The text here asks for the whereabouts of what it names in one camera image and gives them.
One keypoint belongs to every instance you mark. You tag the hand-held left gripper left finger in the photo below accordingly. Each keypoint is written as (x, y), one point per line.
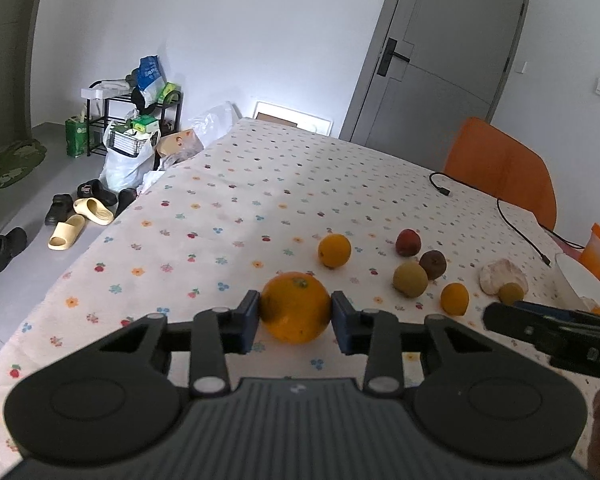
(250, 321)

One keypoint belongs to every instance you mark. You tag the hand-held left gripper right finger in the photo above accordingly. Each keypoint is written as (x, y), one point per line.
(343, 321)

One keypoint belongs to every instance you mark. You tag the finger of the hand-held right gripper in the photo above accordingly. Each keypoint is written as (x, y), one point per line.
(555, 311)
(515, 322)

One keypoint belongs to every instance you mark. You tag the small yellow-green citrus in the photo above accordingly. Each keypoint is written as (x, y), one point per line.
(511, 293)

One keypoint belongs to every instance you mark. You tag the large orange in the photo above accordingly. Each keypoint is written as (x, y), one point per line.
(295, 307)

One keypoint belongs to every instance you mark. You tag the medium orange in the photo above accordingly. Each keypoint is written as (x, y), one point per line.
(335, 250)

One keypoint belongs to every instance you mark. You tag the red apple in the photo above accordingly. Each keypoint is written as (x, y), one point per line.
(408, 242)

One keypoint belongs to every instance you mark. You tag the orange lidded jar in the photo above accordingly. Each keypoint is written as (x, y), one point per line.
(599, 255)

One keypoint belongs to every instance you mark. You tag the green-brown pear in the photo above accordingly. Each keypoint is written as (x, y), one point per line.
(409, 280)

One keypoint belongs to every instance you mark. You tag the brown round fruit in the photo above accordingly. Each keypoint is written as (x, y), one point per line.
(434, 262)

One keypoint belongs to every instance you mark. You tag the floral tablecloth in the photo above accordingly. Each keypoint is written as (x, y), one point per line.
(230, 200)

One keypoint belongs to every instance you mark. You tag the orange chair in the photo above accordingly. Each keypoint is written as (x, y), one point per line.
(500, 170)

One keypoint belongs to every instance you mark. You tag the black slipper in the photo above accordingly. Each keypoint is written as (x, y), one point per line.
(125, 201)
(95, 191)
(59, 209)

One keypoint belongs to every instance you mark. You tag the yellow slipper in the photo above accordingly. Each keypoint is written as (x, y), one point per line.
(66, 232)
(95, 210)

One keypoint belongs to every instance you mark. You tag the brown paper bag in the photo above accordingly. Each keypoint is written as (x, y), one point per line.
(177, 142)

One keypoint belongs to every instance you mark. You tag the white plastic bag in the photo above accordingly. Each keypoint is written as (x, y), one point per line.
(122, 170)

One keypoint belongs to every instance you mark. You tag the clear plastic bag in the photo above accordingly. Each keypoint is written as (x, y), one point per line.
(212, 125)

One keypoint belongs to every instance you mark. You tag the cardboard box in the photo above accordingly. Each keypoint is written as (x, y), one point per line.
(275, 119)

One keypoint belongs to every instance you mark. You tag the green and white box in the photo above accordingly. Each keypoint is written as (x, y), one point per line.
(144, 124)

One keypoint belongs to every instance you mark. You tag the green packet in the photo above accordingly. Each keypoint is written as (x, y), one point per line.
(168, 90)

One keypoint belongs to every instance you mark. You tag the black shelf rack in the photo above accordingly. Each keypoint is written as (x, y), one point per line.
(105, 120)

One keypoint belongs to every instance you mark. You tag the green paper bag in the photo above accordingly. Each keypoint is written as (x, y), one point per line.
(76, 135)

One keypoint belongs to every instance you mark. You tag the black shoe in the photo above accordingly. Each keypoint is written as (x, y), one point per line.
(5, 250)

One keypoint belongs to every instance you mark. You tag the blue and white bag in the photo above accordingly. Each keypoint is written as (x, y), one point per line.
(150, 75)

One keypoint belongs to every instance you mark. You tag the white foam box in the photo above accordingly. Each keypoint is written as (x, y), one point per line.
(102, 93)

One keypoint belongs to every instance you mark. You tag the green rug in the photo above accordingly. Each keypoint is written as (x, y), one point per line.
(12, 165)

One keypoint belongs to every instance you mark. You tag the dark grey door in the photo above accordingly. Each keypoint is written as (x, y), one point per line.
(5, 35)

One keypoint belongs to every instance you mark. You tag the white picture frame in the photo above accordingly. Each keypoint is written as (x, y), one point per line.
(310, 120)

